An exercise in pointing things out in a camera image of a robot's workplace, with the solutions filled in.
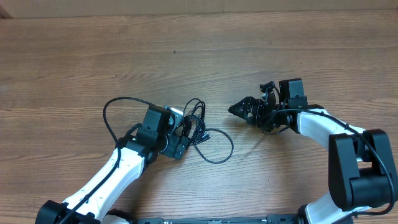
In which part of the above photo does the black usb cable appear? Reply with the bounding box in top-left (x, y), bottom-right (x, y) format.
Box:
top-left (180, 98), bottom-right (234, 165)

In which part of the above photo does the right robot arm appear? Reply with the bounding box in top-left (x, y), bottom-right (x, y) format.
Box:
top-left (228, 78), bottom-right (397, 223)

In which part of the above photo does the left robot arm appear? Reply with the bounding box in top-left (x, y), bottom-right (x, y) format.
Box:
top-left (35, 105), bottom-right (189, 223)

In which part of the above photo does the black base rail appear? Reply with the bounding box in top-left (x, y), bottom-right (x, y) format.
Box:
top-left (99, 208), bottom-right (302, 224)

